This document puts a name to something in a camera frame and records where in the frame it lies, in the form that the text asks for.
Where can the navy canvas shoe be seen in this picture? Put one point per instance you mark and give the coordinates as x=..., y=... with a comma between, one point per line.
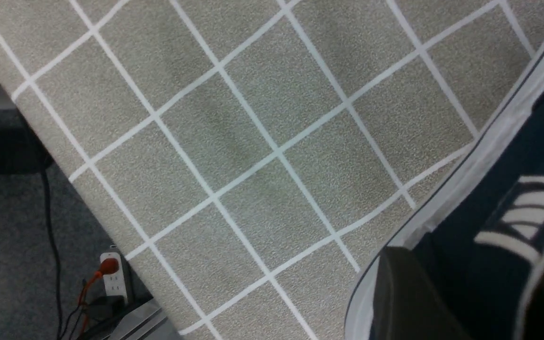
x=480, y=234

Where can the white power strip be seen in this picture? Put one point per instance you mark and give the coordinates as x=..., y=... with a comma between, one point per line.
x=117, y=283

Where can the grey checked tablecloth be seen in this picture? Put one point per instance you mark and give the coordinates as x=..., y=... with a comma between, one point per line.
x=250, y=157

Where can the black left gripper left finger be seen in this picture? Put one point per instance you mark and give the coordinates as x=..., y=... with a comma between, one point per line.
x=406, y=304

